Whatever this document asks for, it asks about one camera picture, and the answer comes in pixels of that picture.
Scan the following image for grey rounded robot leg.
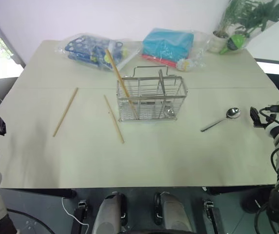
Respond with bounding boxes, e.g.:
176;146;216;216
91;192;127;234
153;191;197;234

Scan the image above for silver metal spoon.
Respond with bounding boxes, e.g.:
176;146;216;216
200;107;242;133
158;69;177;117

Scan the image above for clear bag with blue racks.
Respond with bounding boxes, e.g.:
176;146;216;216
55;33;140;73

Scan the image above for green plant in white pot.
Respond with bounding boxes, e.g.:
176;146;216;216
207;0;279;54

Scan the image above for black metal bracket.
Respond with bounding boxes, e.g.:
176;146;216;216
72;199;89;234
202;199;226;234

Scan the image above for white side table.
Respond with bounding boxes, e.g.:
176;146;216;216
246;6;279;67

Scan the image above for thin white cable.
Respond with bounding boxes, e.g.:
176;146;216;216
61;196;90;234

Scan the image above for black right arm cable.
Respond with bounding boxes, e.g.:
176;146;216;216
258;104;279;134

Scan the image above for wooden chopstick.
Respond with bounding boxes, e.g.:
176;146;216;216
103;95;125;144
105;49;140;120
53;87;79;137

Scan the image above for teal folded towels in bag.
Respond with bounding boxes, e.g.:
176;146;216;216
141;28;195;61

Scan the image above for yellow white round sponge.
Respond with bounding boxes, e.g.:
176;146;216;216
177;58;195;72

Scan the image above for red flat pack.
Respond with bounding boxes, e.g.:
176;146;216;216
140;54;179;69

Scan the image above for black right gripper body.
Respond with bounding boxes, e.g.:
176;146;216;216
258;112;277;130

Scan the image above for green plastic scoop brush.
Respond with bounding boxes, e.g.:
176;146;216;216
219;34;249;55

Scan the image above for metal wire cutlery basket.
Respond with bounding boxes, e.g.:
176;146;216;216
116;66;188;122

